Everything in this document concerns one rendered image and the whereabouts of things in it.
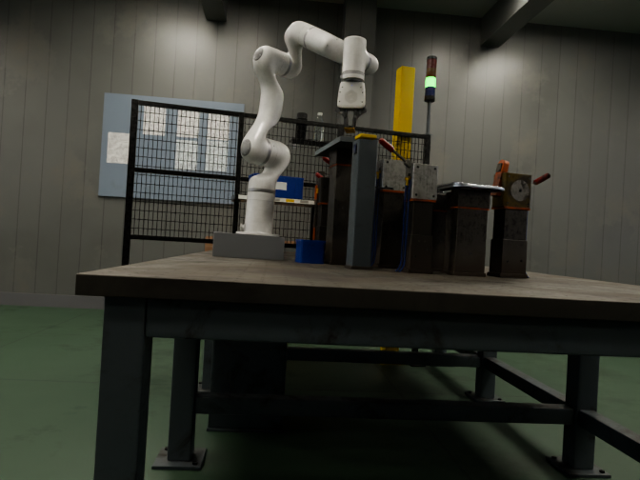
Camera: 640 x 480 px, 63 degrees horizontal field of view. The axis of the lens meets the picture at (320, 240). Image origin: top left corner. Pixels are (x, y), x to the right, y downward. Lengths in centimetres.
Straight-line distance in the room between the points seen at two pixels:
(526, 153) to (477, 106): 72
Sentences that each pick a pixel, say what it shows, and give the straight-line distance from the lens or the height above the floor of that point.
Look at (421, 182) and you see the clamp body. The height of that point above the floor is 100.
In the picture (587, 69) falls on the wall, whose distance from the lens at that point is 651.
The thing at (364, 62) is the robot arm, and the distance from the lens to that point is 202.
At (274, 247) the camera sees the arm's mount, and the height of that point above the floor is 75.
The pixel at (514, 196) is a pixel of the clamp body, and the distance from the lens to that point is 192.
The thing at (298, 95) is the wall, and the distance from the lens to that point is 549.
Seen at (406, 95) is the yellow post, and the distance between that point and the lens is 367.
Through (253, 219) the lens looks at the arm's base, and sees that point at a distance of 221.
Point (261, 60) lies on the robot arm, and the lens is 229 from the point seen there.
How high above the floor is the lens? 78
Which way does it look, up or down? level
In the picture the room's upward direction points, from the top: 3 degrees clockwise
